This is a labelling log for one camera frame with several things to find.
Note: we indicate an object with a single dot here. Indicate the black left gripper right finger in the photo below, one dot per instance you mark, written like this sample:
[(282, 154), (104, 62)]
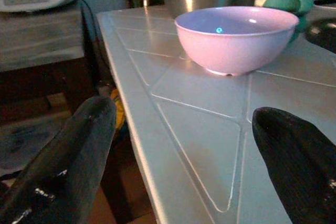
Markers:
[(296, 161)]

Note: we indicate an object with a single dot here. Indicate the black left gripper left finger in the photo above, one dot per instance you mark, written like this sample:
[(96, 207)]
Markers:
[(65, 161)]

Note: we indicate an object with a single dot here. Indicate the yellow plastic object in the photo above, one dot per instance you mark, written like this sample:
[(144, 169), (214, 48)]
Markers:
[(119, 111)]

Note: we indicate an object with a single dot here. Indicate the grey wooden cabinet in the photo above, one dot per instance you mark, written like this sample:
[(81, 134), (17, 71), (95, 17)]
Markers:
[(39, 35)]

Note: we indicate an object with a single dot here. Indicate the black round plate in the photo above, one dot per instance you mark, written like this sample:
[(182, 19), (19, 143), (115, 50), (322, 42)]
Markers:
[(323, 33)]

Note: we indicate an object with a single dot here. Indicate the pink plastic bowl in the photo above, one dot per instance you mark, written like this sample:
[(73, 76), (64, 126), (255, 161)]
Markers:
[(236, 43)]

